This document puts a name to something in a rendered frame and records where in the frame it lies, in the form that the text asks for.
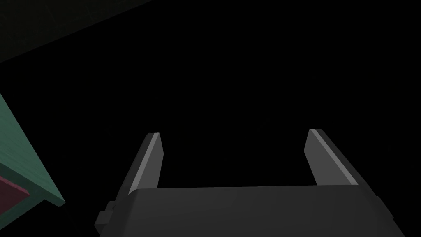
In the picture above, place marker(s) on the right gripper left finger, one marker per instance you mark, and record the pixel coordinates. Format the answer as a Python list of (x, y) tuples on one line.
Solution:
[(148, 164)]

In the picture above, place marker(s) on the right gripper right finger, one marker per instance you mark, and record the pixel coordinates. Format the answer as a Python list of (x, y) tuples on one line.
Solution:
[(327, 163)]

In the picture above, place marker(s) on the green cabinet with red panel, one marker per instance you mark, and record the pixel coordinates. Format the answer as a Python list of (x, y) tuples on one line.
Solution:
[(19, 164)]

